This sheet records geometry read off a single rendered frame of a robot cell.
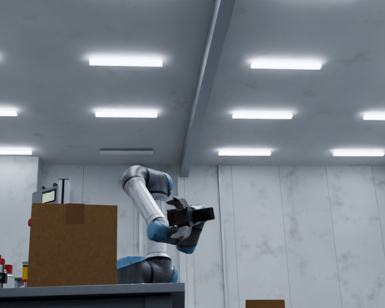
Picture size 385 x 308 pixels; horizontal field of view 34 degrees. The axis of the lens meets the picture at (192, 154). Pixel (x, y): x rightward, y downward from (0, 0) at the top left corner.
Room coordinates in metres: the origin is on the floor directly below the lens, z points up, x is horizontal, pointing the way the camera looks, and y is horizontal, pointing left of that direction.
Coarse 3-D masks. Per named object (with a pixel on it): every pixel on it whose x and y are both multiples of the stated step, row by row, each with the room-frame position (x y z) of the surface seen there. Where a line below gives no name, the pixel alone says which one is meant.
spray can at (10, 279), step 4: (4, 268) 2.33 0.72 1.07; (8, 268) 2.33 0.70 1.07; (12, 268) 2.35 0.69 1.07; (8, 272) 2.33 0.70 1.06; (8, 276) 2.32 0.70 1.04; (12, 276) 2.33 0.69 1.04; (8, 280) 2.32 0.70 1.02; (12, 280) 2.33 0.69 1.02; (8, 284) 2.32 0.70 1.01; (12, 284) 2.34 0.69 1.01
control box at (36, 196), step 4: (48, 188) 2.59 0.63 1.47; (52, 188) 2.58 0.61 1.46; (56, 188) 2.57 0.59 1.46; (36, 192) 2.63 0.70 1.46; (40, 192) 2.62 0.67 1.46; (56, 192) 2.56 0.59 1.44; (72, 192) 2.63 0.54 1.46; (32, 196) 2.65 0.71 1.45; (36, 196) 2.63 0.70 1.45; (40, 196) 2.62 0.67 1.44; (56, 196) 2.56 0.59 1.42; (72, 196) 2.63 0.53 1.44; (32, 200) 2.65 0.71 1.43; (36, 200) 2.63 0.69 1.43; (40, 200) 2.62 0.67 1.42; (56, 200) 2.56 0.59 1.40; (72, 200) 2.63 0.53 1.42
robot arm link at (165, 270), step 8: (152, 176) 2.54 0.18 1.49; (160, 176) 2.57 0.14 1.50; (168, 176) 2.60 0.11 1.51; (152, 184) 2.55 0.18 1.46; (160, 184) 2.56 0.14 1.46; (168, 184) 2.59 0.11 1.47; (152, 192) 2.55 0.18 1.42; (160, 192) 2.56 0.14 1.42; (168, 192) 2.62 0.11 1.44; (160, 200) 2.57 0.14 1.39; (160, 208) 2.57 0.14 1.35; (152, 248) 2.54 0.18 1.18; (160, 248) 2.54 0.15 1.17; (152, 256) 2.52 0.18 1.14; (160, 256) 2.52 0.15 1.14; (168, 256) 2.55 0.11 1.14; (152, 264) 2.50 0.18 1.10; (160, 264) 2.52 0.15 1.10; (168, 264) 2.54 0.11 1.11; (160, 272) 2.51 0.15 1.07; (168, 272) 2.54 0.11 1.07; (176, 272) 2.56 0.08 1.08; (160, 280) 2.51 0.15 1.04; (168, 280) 2.54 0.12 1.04; (176, 280) 2.56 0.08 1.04
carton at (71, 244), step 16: (32, 208) 1.68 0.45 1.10; (48, 208) 1.69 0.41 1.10; (64, 208) 1.70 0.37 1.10; (80, 208) 1.71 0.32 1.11; (96, 208) 1.72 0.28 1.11; (112, 208) 1.73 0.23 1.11; (32, 224) 1.68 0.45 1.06; (48, 224) 1.69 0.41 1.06; (64, 224) 1.70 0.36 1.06; (80, 224) 1.71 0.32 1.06; (96, 224) 1.72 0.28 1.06; (112, 224) 1.73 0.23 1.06; (32, 240) 1.68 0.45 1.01; (48, 240) 1.69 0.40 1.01; (64, 240) 1.70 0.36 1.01; (80, 240) 1.71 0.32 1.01; (96, 240) 1.72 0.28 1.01; (112, 240) 1.73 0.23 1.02; (32, 256) 1.68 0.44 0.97; (48, 256) 1.69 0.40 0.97; (64, 256) 1.70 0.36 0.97; (80, 256) 1.71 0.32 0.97; (96, 256) 1.72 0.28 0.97; (112, 256) 1.73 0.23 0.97; (32, 272) 1.68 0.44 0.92; (48, 272) 1.69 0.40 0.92; (64, 272) 1.70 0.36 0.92; (80, 272) 1.71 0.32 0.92; (96, 272) 1.72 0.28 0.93; (112, 272) 1.73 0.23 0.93
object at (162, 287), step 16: (0, 288) 1.37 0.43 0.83; (16, 288) 1.37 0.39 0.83; (32, 288) 1.37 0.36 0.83; (48, 288) 1.37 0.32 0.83; (64, 288) 1.37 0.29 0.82; (80, 288) 1.37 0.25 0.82; (96, 288) 1.37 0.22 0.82; (112, 288) 1.37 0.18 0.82; (128, 288) 1.37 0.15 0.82; (144, 288) 1.37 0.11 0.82; (160, 288) 1.38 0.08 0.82; (176, 288) 1.38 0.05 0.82; (176, 304) 1.57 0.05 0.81
